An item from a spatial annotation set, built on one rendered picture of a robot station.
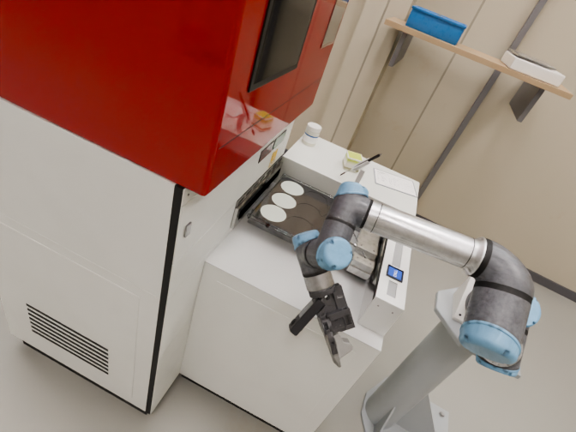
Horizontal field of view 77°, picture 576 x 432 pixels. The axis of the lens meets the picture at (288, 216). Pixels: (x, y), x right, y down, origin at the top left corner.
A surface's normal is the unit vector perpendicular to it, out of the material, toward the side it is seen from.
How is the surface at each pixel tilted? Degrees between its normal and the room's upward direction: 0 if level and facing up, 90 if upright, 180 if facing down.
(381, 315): 90
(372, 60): 90
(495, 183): 90
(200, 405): 0
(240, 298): 90
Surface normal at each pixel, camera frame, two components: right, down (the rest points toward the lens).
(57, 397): 0.29, -0.75
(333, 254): 0.35, -0.08
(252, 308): -0.34, 0.50
